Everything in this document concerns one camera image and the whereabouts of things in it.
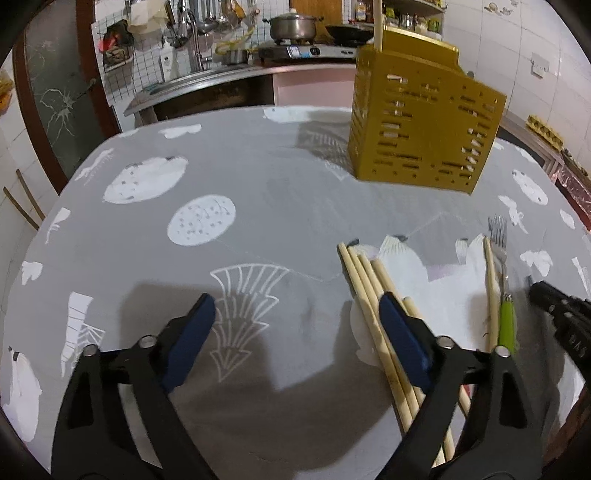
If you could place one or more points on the corner shelf with bottles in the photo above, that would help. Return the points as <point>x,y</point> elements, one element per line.
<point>406,18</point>

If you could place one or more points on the red and black bag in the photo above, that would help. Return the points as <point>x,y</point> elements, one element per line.
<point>115,44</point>

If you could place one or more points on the black wok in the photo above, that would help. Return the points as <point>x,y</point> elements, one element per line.
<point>346,33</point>

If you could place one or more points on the brown framed glass door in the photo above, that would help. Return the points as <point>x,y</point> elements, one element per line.
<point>55,92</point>

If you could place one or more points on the white hanging cloth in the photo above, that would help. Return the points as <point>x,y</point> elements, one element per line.
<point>145,18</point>

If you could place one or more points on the pink plastic sheet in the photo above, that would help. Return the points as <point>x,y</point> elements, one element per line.
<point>575,194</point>

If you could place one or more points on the yellow egg tray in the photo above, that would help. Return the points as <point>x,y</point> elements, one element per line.
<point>545,129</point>

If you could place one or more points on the steel gas stove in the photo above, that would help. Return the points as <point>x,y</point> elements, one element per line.
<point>300,51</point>

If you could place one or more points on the steel cooking pot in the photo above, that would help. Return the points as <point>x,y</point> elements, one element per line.
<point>293,27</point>

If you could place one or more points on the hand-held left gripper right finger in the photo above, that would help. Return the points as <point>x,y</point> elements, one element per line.
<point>406,341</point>

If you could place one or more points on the grey printed tablecloth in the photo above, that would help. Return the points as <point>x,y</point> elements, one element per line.
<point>277,207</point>

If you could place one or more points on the steel sink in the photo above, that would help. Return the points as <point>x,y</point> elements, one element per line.
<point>194,85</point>

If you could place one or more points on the chrome faucet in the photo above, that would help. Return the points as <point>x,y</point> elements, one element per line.
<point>196,41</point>

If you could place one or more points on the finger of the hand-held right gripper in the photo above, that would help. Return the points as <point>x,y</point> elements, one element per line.
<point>577,339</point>
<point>554,295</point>

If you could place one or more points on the yellow perforated utensil holder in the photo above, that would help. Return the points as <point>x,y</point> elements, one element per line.
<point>415,138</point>

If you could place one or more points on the white soap bottle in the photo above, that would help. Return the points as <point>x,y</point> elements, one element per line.
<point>168,62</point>

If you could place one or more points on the yellow hanging bag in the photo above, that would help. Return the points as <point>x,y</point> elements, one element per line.
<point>5,92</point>

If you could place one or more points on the small steel saucepan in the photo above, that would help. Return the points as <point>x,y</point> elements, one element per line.
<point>235,57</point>

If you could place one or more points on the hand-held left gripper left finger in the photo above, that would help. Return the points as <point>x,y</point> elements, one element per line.
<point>194,332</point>

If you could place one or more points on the white wall socket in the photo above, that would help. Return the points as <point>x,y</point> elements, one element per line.
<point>540,64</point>

